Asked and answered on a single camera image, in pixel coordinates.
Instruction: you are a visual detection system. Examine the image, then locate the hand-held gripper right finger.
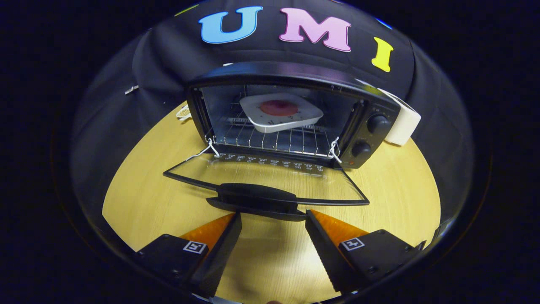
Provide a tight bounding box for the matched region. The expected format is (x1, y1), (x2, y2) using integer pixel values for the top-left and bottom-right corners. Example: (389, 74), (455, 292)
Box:
(305, 209), (427, 294)

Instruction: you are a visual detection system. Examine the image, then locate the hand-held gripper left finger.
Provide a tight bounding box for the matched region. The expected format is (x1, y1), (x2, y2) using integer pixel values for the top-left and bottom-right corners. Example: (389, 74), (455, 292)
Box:
(135, 212), (243, 298)

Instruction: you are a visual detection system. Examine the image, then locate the white square plate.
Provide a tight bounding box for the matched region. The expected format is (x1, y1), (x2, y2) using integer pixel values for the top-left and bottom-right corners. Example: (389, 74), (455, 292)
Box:
(239, 93), (324, 134)

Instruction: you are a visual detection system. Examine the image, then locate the pink ham slice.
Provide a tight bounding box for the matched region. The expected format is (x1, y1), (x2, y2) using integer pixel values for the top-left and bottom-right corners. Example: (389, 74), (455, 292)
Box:
(259, 100), (299, 117)

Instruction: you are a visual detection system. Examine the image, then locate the black toaster oven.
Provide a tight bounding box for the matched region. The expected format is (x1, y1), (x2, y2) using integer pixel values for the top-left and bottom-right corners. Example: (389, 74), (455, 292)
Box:
(163, 61), (401, 222)

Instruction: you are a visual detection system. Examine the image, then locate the metal oven rack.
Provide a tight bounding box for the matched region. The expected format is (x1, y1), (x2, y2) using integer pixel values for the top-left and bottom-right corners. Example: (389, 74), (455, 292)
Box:
(219, 103), (334, 157)

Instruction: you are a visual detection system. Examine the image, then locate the white pop-up toaster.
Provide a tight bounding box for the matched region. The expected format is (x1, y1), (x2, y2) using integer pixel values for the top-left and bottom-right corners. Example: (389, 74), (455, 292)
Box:
(380, 89), (421, 147)

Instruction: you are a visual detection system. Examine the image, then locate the white cord loop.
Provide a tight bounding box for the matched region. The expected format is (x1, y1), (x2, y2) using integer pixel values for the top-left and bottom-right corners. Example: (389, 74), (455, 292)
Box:
(186, 138), (220, 162)
(328, 136), (342, 164)

